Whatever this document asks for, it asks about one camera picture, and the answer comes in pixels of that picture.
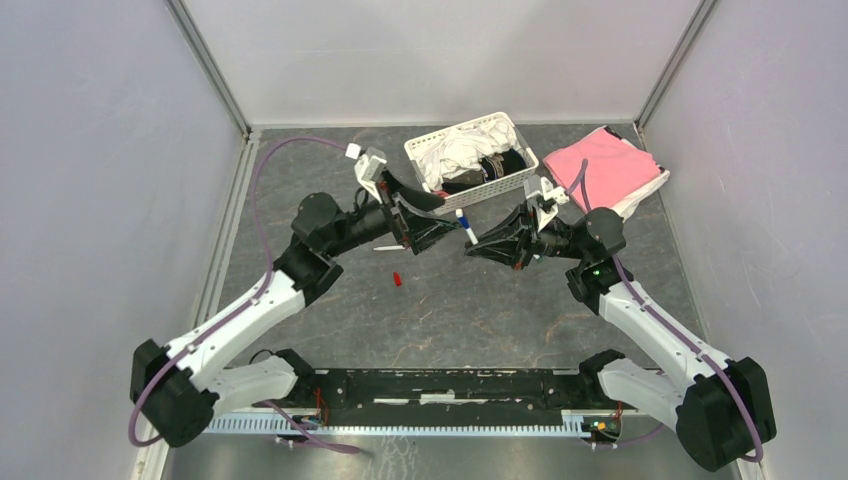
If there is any black cloth in basket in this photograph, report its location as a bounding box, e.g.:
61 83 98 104
441 149 527 195

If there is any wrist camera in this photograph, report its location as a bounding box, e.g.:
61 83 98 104
345 142 387 187
523 175 570 232

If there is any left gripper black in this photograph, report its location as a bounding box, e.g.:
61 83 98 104
325 167 462 258

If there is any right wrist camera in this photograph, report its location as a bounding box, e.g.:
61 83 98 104
523 175 570 232

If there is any slotted cable duct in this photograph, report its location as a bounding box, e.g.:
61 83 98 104
205 411 591 439

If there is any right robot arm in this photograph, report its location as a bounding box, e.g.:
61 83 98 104
465 203 777 472

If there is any blue marker cap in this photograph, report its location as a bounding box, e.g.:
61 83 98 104
455 209 469 228

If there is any white cloth in basket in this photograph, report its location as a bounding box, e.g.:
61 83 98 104
418 120 517 191

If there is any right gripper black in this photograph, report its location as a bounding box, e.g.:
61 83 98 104
465 199 589 270

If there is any pink folded cloth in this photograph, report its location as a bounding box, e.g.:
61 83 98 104
543 126 670 220

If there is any white folded cloth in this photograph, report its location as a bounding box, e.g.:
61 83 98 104
585 125 670 220

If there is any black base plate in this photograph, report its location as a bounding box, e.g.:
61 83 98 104
274 368 618 427

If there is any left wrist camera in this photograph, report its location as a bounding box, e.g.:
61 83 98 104
345 142 387 187

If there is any white marker pen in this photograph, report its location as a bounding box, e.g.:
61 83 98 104
464 227 479 245

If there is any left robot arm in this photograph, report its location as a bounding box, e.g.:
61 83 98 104
128 171 461 448

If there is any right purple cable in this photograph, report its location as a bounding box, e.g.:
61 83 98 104
566 158 764 464

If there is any white plastic basket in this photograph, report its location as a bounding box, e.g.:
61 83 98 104
404 112 540 215

